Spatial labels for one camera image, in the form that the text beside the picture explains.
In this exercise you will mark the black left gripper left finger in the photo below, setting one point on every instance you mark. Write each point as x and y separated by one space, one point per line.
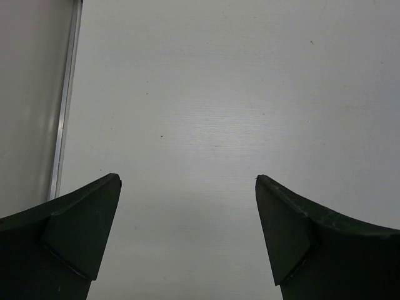
54 250

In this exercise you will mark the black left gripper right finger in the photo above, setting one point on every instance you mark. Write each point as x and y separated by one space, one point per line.
318 253

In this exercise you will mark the aluminium table edge rail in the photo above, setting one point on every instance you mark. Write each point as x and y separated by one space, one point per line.
67 87

